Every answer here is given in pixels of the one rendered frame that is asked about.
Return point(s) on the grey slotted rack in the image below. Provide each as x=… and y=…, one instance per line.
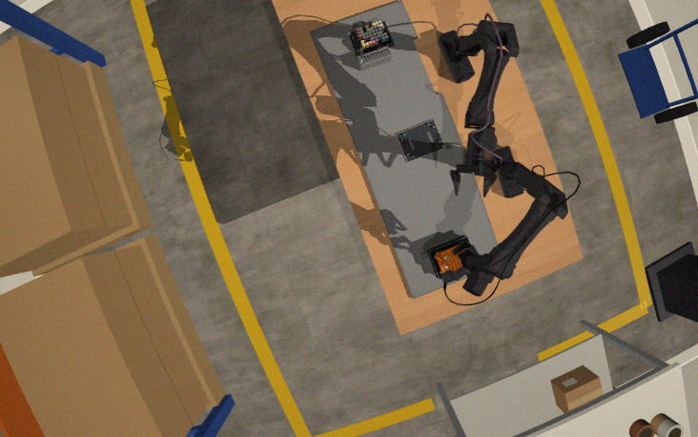
x=379, y=59

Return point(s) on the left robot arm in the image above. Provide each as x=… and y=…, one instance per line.
x=546, y=195

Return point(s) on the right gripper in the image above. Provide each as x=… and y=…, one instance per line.
x=475, y=158

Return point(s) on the orange tube rack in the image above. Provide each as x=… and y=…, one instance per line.
x=452, y=260

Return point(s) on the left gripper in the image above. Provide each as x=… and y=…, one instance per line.
x=467, y=258

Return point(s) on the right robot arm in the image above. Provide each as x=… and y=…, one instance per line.
x=492, y=70

